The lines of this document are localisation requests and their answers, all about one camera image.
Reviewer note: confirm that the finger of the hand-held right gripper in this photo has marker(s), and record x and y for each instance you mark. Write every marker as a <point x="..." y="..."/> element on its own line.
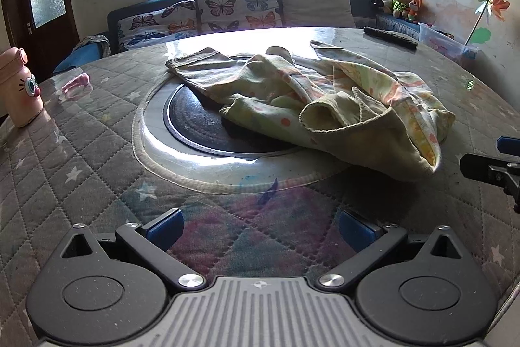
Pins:
<point x="510" y="146"/>
<point x="475" y="165"/>

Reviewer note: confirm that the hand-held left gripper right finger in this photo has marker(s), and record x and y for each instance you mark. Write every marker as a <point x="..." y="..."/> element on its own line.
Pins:
<point x="355" y="233"/>

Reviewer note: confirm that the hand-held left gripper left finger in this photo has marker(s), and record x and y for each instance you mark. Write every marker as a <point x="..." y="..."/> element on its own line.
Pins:
<point x="164" y="228"/>

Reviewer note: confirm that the patterned yellow child's garment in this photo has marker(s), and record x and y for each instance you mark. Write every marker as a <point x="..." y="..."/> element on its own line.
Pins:
<point x="264" y="87"/>

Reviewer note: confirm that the black round heater plate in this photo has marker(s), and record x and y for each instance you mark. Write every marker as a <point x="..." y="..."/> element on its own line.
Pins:
<point x="195" y="123"/>

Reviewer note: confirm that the clear plastic storage box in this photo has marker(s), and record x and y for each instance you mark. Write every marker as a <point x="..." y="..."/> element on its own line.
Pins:
<point x="443" y="42"/>

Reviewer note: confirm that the colourful paper pinwheel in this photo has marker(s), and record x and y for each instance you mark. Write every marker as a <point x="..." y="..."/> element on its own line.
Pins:
<point x="493" y="3"/>

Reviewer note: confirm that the black remote control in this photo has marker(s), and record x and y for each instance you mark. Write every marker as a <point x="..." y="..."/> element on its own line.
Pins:
<point x="390" y="37"/>

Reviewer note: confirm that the orange fox plush toy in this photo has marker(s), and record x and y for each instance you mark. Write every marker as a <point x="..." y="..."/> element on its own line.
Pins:
<point x="414" y="6"/>

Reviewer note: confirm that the small pink hair clip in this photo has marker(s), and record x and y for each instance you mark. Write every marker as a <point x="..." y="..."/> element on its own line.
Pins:
<point x="79" y="80"/>

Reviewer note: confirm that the bear plush toy green vest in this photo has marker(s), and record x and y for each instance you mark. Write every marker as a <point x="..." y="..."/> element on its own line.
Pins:
<point x="400" y="4"/>

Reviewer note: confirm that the pink cartoon water bottle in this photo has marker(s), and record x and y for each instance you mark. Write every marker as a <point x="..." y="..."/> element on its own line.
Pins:
<point x="20" y="95"/>

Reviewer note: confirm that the grey folded blanket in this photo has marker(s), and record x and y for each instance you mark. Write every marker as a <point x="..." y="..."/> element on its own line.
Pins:
<point x="95" y="42"/>

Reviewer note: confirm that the long butterfly print pillow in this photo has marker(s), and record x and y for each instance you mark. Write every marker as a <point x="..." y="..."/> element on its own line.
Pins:
<point x="154" y="26"/>

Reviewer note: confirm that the blue sofa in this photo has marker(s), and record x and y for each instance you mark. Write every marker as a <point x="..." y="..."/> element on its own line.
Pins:
<point x="122" y="10"/>

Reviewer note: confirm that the plain beige pillow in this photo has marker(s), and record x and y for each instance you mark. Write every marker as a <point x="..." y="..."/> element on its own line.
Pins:
<point x="317" y="3"/>

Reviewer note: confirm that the square butterfly print pillow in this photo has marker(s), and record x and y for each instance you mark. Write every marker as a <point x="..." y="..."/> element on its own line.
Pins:
<point x="235" y="1"/>

